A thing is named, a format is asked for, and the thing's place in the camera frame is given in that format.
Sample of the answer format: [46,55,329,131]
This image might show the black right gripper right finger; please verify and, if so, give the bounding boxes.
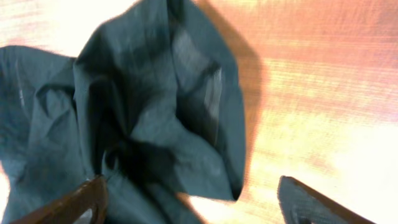
[277,175,374,224]

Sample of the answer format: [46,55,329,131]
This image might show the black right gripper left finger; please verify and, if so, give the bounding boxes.
[11,176,108,224]

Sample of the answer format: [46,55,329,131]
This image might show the black shorts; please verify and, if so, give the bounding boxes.
[1,1,246,223]

